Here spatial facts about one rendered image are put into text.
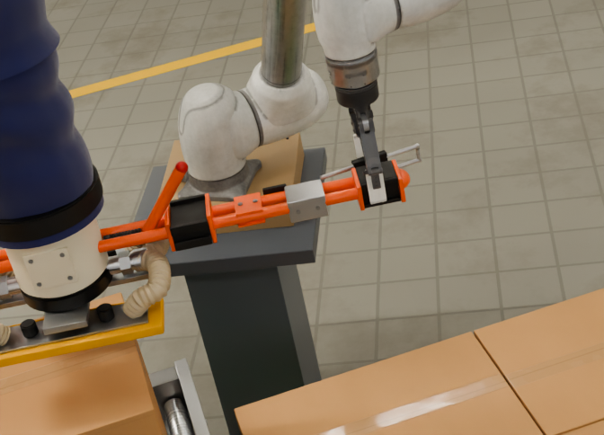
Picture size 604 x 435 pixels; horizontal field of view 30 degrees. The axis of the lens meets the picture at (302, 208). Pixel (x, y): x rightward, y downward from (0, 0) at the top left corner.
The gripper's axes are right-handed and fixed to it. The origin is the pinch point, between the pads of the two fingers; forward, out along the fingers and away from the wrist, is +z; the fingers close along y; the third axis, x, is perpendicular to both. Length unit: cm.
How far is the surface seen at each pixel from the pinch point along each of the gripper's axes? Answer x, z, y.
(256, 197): -21.4, -1.1, 0.1
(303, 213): -13.6, 1.6, 4.6
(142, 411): -49, 26, 20
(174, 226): -36.6, -2.2, 5.9
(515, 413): 22, 66, -1
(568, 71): 112, 121, -254
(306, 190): -12.3, -1.2, 1.7
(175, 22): -59, 121, -405
